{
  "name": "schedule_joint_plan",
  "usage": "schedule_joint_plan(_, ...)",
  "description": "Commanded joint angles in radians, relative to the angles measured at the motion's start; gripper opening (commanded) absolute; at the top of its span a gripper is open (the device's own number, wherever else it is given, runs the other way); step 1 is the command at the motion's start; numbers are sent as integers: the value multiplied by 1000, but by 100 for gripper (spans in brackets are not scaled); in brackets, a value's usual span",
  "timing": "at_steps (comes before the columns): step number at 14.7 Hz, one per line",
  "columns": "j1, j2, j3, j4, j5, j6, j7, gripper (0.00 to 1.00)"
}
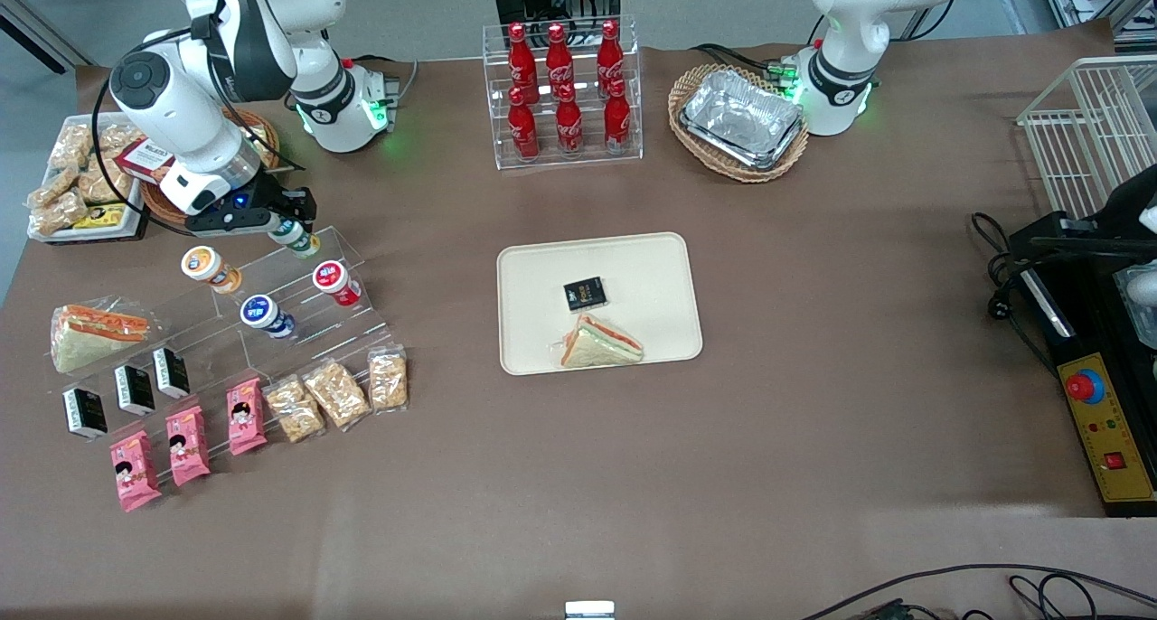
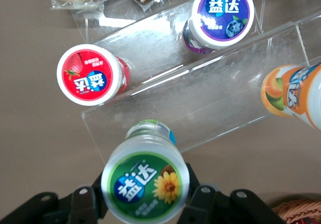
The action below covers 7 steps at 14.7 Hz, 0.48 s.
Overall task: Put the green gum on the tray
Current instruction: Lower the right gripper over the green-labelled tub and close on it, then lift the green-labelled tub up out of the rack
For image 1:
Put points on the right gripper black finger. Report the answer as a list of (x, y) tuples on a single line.
[(278, 224), (303, 204)]

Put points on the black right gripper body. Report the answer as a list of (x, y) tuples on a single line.
[(265, 195)]

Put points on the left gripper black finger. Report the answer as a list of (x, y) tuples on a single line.
[(1112, 246)]

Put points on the green cap gum bottle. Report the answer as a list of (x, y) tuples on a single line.
[(303, 243)]

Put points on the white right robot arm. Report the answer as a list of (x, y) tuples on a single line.
[(176, 114)]

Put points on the orange cap gum bottle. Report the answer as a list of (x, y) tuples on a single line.
[(206, 266)]

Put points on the red cap gum bottle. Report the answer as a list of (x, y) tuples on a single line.
[(334, 279)]

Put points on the blue cap gum bottle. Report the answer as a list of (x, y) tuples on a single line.
[(264, 314)]

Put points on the beige plastic tray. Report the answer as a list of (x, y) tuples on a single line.
[(651, 286)]

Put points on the brown wicker basket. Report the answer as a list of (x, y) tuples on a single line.
[(163, 209)]

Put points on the black yellow control box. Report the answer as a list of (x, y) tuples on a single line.
[(1098, 331)]

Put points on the red cookie box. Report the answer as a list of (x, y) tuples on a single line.
[(143, 157)]

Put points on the clear acrylic step shelf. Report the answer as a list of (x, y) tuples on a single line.
[(298, 353)]

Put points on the red emergency stop button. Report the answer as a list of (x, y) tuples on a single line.
[(1084, 386)]

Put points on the yellow snack pack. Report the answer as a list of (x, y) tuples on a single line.
[(101, 216)]

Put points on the small black white box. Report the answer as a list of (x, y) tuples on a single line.
[(84, 412), (135, 389), (171, 372)]

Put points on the white rectangular bin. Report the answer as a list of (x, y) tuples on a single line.
[(54, 236)]

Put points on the pink snack packet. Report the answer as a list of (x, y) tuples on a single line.
[(136, 471), (188, 446), (246, 417)]

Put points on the wrapped triangle sandwich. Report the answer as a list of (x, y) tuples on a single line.
[(90, 335), (601, 344)]

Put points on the red cola bottle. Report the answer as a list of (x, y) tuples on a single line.
[(559, 55), (610, 51), (617, 121), (520, 55), (569, 127), (523, 132)]

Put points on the clear acrylic bottle rack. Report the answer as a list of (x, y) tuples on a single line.
[(587, 154)]

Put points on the small black snack packet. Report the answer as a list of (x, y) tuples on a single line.
[(585, 294)]

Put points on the stacked aluminium foil trays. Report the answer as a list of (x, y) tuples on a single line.
[(741, 118)]

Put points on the light wicker basket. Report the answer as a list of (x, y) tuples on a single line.
[(691, 91)]

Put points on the small silver white device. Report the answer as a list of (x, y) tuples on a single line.
[(589, 610)]

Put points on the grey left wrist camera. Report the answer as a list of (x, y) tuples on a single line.
[(1146, 287)]

